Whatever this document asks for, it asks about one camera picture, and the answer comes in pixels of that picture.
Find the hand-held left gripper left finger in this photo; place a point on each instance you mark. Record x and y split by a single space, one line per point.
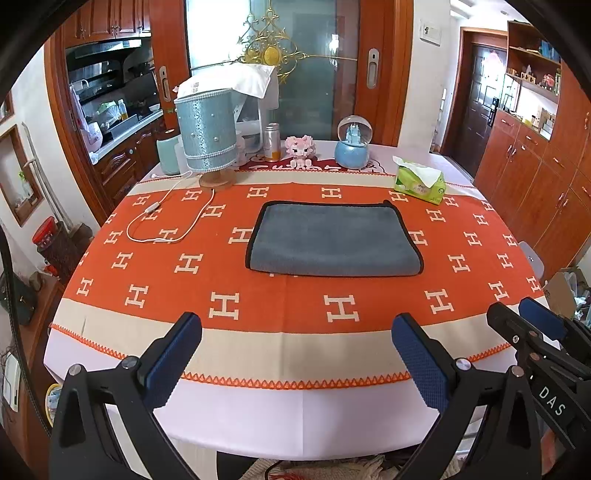
173 360

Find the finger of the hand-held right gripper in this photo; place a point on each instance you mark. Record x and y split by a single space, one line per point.
505 321
542 318

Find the white folded cloth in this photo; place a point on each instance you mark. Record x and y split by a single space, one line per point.
251 79

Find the steel range hood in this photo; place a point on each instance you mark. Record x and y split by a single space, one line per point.
108 47

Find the mint green canister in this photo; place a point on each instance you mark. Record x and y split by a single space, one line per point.
167 154

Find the grey towel with black edge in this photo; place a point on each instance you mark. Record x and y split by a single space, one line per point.
332 240

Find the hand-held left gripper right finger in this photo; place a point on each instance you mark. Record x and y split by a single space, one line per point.
420 360

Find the red lidded jar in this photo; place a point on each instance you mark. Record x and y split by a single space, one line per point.
44 230

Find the white wall switch panel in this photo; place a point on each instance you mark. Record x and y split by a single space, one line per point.
430 32

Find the white drink can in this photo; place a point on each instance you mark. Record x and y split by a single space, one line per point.
272 143

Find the dark brown entry door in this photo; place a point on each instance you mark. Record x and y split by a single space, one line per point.
480 106

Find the green tissue pack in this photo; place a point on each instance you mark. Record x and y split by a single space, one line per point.
418 187

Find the cardboard box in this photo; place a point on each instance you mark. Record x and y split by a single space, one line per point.
559 293

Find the pink white apron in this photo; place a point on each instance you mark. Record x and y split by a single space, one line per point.
87 129

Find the dark handbag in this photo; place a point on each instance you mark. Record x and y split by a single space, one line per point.
16 297

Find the blue shade table lamp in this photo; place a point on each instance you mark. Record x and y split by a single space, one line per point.
207 134

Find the wooden kitchen wall cabinets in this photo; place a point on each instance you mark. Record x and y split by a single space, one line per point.
106 18

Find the frosted glass sliding door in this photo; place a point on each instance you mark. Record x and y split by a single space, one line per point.
318 69

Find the gold door ornament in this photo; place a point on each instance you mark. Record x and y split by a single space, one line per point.
272 48

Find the pink block figure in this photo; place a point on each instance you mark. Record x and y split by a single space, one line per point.
300 150

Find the white countertop appliance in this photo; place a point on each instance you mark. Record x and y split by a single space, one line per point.
254 120

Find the wooden cabinet with shelves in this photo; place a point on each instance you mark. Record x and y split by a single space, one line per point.
531 175

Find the orange patterned table blanket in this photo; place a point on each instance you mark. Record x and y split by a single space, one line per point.
277 323

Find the blue snow globe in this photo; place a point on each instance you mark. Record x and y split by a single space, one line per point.
353 145

